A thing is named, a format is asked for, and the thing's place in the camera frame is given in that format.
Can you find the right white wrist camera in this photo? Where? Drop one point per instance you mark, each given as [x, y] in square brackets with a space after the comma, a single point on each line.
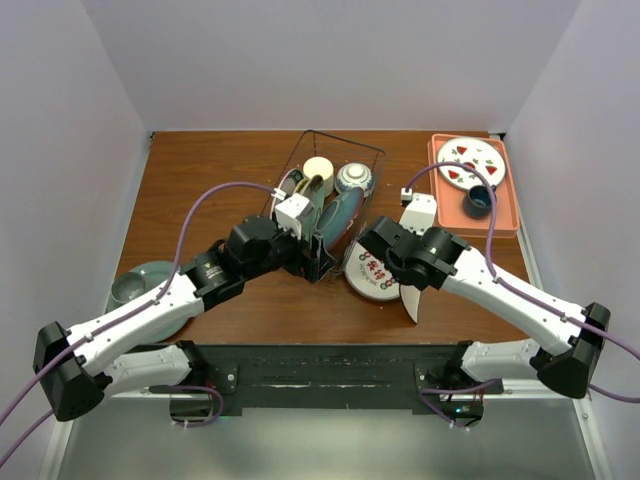
[419, 211]

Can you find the salmon pink tray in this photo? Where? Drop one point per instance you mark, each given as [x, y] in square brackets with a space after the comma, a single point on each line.
[449, 199]

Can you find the cream ceramic mug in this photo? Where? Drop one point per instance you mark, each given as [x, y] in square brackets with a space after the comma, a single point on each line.
[323, 167]

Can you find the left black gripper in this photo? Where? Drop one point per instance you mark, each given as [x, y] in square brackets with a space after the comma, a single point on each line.
[310, 267]

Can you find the grey-green round plate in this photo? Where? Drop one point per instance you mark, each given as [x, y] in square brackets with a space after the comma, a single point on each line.
[155, 273]

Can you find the white plate red green characters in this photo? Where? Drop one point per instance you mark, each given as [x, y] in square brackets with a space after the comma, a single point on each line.
[368, 277]

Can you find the green plate with flower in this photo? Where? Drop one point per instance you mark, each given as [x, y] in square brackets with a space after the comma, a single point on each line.
[314, 191]

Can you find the dark blue cup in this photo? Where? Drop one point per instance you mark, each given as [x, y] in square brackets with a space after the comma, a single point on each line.
[476, 203]

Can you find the black wire dish rack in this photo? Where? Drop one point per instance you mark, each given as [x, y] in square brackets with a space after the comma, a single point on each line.
[344, 164]

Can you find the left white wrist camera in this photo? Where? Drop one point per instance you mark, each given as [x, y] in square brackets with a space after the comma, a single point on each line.
[291, 213]

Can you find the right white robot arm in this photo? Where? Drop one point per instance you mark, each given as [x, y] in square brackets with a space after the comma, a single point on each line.
[563, 344]

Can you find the white plate teal lettered rim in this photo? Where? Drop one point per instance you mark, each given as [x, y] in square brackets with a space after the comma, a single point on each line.
[287, 185]

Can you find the dark plate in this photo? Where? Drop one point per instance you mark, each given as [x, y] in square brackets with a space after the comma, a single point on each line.
[339, 216]

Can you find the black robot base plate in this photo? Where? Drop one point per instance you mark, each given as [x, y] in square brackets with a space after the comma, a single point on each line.
[417, 378]

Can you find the watermelon pattern white plate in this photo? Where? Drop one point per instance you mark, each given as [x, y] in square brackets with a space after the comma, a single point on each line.
[472, 157]

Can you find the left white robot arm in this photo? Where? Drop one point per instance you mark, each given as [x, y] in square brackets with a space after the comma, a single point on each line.
[80, 366]

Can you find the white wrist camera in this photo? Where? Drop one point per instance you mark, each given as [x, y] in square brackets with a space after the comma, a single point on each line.
[291, 213]
[419, 211]

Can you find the blue floral white bowl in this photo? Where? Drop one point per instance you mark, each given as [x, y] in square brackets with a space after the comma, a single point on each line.
[354, 175]

